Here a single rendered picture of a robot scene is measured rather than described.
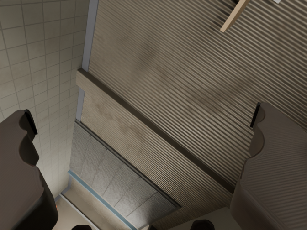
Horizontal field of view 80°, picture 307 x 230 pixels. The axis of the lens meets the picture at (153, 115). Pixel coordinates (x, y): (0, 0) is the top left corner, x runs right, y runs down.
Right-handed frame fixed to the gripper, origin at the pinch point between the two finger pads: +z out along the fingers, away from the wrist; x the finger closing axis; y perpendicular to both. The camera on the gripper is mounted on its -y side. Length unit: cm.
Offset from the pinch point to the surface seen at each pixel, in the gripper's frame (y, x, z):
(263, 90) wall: 71, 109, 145
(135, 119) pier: 148, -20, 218
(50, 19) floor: 13, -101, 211
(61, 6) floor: 2, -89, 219
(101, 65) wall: 77, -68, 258
